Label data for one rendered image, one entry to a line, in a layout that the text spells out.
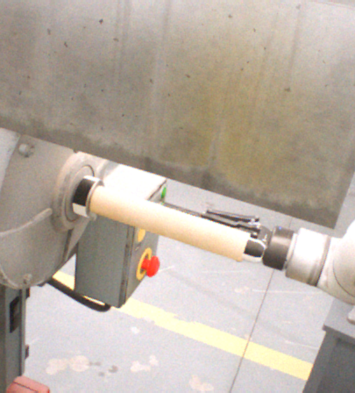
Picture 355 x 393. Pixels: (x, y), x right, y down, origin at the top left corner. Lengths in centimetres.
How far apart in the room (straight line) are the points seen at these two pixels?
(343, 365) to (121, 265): 77
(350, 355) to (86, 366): 104
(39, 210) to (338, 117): 35
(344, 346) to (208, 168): 112
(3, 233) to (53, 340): 167
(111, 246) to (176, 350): 136
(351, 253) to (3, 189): 44
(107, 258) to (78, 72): 56
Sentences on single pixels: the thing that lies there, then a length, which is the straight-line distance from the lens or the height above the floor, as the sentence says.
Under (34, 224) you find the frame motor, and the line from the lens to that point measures 58.
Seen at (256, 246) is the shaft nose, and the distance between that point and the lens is 57.
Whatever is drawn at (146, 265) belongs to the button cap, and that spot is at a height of 98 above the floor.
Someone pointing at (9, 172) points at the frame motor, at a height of 131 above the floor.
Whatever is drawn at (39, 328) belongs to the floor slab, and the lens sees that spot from 226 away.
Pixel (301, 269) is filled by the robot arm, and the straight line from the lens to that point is 91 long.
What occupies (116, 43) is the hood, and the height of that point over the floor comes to 147.
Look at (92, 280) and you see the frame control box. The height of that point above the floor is 96.
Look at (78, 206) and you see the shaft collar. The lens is 61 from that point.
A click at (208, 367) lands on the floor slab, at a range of 219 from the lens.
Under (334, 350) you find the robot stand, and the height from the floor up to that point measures 63.
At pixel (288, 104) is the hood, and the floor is 146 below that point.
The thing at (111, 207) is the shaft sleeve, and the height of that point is 126.
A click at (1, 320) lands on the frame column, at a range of 96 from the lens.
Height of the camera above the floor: 157
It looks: 30 degrees down
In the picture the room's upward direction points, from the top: 10 degrees clockwise
